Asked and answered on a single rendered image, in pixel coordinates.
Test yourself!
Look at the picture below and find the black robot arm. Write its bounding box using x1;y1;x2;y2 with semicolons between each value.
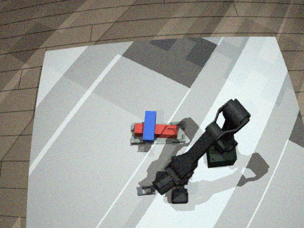
152;98;251;195

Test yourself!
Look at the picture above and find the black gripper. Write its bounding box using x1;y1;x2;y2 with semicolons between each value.
171;180;189;204

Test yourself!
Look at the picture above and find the blue rectangular block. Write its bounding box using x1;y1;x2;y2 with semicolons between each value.
143;111;156;144

